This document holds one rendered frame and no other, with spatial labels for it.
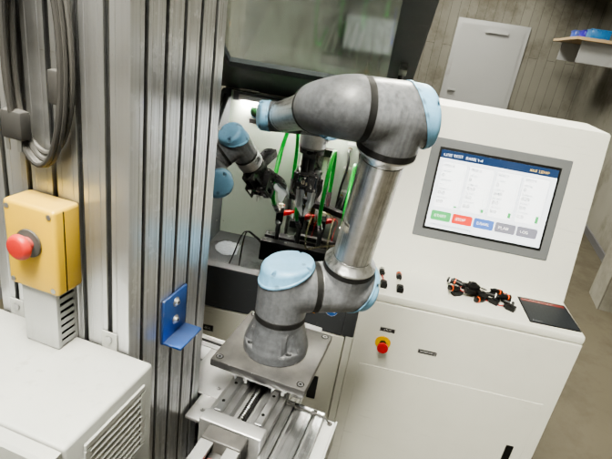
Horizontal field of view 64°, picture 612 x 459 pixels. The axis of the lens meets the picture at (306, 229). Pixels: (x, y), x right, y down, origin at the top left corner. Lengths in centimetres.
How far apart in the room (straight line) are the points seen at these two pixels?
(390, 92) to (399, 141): 9
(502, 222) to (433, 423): 75
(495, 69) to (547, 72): 80
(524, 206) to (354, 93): 111
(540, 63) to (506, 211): 743
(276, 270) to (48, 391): 47
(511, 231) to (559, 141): 34
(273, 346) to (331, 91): 56
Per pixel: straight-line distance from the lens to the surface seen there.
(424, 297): 165
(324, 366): 177
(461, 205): 178
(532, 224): 185
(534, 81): 917
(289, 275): 101
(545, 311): 181
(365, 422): 191
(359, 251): 101
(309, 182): 137
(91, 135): 71
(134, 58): 66
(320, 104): 85
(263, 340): 110
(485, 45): 906
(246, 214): 215
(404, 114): 86
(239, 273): 165
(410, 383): 179
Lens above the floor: 174
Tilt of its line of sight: 23 degrees down
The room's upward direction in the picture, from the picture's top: 9 degrees clockwise
